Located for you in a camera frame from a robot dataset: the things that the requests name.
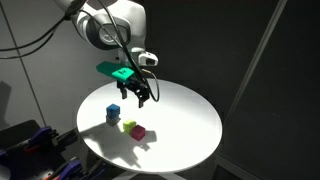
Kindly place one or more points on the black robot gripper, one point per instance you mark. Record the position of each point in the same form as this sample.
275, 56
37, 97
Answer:
136, 86

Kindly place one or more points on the pink cube block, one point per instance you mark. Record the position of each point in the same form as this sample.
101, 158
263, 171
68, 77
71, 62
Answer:
138, 132

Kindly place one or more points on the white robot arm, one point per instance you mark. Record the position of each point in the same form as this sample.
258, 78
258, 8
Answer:
122, 26

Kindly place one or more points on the blue cube block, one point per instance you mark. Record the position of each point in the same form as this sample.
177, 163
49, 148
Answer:
113, 111

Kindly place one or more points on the yellow-green cube block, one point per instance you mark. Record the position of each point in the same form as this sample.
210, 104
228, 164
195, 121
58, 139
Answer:
128, 125

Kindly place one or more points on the grey cube block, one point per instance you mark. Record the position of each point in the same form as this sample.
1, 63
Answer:
112, 121

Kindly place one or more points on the round white table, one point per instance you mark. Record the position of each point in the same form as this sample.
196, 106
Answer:
182, 129

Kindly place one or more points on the purple orange spring clamp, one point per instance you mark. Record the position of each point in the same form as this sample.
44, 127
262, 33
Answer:
66, 171

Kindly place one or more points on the black perforated cart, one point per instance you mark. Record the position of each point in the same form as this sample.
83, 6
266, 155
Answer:
16, 164

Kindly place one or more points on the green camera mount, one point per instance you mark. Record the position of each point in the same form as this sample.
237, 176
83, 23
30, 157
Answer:
116, 71

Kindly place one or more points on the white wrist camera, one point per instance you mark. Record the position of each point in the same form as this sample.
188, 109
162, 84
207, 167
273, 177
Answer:
147, 59

